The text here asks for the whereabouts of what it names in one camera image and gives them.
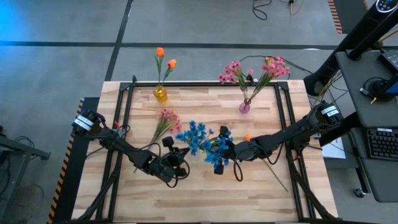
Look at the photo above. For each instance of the black tower fan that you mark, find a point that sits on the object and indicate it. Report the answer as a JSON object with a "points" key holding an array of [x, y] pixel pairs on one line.
{"points": [[351, 37]]}

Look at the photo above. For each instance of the blue artificial flower bunch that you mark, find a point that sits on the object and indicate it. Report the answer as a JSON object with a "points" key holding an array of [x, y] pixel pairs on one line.
{"points": [[217, 154], [194, 138]]}

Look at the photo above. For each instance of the black round pole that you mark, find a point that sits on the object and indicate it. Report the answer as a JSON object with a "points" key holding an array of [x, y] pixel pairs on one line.
{"points": [[370, 43]]}

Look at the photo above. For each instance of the desk caster wheel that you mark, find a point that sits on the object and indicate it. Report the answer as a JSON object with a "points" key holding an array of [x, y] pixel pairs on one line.
{"points": [[360, 193]]}

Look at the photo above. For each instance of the white paper sheet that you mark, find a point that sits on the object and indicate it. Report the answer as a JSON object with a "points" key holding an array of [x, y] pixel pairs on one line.
{"points": [[334, 151]]}

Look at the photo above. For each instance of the yellow power plug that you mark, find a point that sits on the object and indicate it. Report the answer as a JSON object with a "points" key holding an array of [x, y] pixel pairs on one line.
{"points": [[269, 59]]}

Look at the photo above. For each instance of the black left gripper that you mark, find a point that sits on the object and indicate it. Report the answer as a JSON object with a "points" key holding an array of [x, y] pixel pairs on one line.
{"points": [[169, 165]]}

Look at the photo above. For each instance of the black aluminium table frame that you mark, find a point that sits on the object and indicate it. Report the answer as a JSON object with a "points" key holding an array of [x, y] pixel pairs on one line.
{"points": [[202, 84]]}

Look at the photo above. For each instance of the orange black hazard tape strip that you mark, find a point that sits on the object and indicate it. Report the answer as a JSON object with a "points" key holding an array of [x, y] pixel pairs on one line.
{"points": [[335, 15]]}

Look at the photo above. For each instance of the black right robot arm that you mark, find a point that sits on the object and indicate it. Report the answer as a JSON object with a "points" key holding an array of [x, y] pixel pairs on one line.
{"points": [[295, 133]]}

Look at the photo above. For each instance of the small black frame clamp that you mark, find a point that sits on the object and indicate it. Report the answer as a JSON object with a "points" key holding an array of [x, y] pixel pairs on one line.
{"points": [[134, 79], [250, 79]]}

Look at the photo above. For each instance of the grey metal cart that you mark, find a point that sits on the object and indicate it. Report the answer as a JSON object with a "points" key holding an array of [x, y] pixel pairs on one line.
{"points": [[21, 148]]}

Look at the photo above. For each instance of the yellow glass vase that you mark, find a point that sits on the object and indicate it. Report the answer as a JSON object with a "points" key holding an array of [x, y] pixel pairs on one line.
{"points": [[160, 95]]}

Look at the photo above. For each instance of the black laptop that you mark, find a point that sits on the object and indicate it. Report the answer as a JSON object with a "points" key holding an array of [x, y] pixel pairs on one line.
{"points": [[391, 59]]}

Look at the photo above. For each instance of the black floor mat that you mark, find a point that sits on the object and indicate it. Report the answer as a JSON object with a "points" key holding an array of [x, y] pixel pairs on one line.
{"points": [[353, 14]]}

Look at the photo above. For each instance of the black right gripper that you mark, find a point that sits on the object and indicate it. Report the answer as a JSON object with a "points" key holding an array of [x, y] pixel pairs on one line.
{"points": [[245, 151]]}

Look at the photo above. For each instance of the grey desk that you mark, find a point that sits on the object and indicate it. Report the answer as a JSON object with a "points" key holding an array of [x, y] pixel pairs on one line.
{"points": [[357, 102]]}

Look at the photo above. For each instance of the pink artificial flower bunch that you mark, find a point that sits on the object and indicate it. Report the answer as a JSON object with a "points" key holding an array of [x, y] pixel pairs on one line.
{"points": [[231, 70], [169, 118], [275, 68]]}

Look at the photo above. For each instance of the black base with hazard stripes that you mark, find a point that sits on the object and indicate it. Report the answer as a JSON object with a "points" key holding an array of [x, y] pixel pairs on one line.
{"points": [[77, 186]]}

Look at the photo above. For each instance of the black keyboard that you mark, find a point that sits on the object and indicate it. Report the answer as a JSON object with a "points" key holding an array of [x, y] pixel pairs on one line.
{"points": [[384, 144]]}

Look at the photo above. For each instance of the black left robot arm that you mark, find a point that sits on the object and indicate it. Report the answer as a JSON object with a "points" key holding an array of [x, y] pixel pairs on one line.
{"points": [[124, 149]]}

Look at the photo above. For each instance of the pink glass vase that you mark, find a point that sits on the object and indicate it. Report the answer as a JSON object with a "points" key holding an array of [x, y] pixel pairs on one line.
{"points": [[244, 107]]}

